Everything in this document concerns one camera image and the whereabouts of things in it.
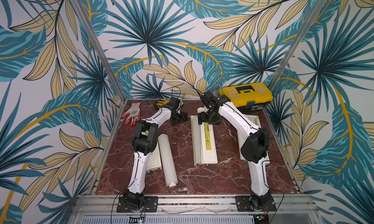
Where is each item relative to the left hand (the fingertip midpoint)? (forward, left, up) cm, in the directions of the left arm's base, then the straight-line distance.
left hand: (185, 121), depth 102 cm
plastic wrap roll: (-31, +8, 0) cm, 32 cm away
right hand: (-8, -12, +10) cm, 18 cm away
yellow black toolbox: (+13, -43, +13) cm, 47 cm away
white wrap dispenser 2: (-25, -11, +10) cm, 30 cm away
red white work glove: (+8, +38, -4) cm, 39 cm away
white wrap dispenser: (-30, +16, +3) cm, 34 cm away
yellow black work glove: (+18, +18, 0) cm, 26 cm away
